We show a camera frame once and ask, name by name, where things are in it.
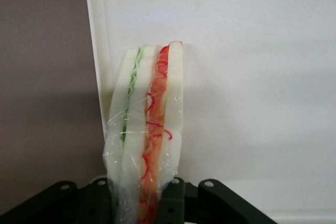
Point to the triangular sandwich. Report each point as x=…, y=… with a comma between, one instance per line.
x=136, y=119

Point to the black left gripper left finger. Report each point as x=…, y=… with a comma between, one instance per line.
x=65, y=205

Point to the beige plastic tray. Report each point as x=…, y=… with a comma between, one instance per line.
x=236, y=77

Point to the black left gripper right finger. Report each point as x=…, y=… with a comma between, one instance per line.
x=210, y=205

